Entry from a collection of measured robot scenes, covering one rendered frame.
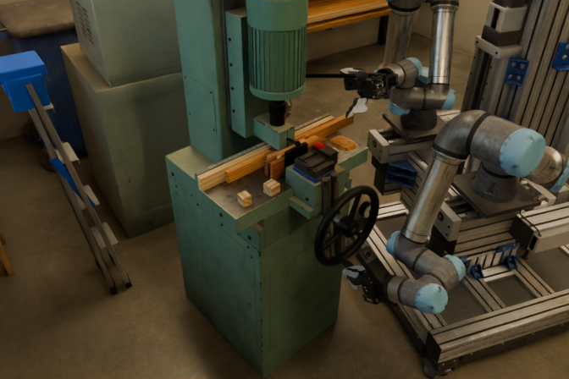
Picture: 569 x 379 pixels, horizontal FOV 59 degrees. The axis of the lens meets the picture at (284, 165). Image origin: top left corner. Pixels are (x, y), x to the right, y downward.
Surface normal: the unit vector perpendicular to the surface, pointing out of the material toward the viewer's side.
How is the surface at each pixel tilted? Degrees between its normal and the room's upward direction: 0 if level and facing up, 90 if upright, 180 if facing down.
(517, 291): 0
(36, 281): 0
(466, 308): 0
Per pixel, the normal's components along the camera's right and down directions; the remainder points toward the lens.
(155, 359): 0.01, -0.82
